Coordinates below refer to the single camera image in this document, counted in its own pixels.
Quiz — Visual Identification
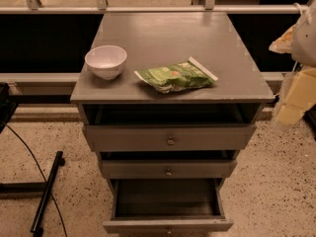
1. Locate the black equipment at left edge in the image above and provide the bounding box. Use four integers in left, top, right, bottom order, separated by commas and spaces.
0, 83, 18, 133

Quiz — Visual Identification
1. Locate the green snack bag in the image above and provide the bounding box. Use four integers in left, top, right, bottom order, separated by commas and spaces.
134, 57, 218, 94

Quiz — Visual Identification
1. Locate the metal railing frame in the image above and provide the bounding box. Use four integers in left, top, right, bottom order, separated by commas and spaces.
0, 0, 316, 97

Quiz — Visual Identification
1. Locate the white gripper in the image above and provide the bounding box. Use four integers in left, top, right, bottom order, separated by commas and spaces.
271, 66, 316, 132

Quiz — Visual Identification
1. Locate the grey top drawer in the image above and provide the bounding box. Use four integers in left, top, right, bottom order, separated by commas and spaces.
83, 124, 256, 152

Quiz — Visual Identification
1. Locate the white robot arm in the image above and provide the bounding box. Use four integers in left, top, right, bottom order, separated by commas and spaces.
269, 0, 316, 131

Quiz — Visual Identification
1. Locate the black floor cable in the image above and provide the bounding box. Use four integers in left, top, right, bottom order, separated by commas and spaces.
3, 121, 68, 237

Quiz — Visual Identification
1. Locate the grey wooden drawer cabinet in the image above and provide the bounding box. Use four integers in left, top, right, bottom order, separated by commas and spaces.
69, 11, 276, 190

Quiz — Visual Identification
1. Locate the grey middle drawer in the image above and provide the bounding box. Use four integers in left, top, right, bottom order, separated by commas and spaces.
99, 160, 237, 179

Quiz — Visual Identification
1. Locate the grey drawer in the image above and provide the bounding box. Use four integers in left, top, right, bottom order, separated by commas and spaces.
104, 179, 233, 234
83, 124, 256, 152
99, 160, 237, 179

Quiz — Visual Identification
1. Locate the black stand leg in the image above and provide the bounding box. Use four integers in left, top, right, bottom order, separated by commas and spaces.
0, 151, 65, 237

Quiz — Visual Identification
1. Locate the white ceramic bowl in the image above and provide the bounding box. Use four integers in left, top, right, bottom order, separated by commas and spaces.
85, 45, 127, 80

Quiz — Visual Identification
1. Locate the grey bottom drawer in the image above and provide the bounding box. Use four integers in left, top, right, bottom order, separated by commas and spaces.
104, 179, 233, 234

